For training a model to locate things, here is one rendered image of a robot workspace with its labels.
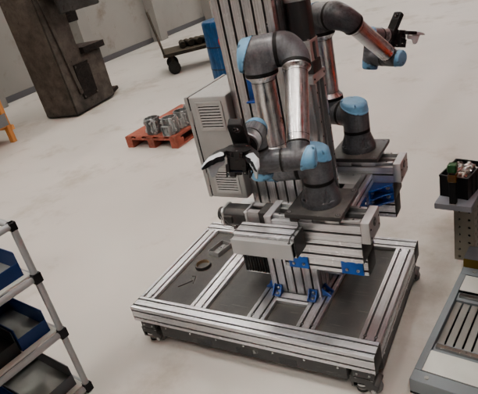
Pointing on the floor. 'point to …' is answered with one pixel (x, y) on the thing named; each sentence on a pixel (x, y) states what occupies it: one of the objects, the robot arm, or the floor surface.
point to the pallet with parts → (163, 129)
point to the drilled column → (466, 231)
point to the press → (58, 55)
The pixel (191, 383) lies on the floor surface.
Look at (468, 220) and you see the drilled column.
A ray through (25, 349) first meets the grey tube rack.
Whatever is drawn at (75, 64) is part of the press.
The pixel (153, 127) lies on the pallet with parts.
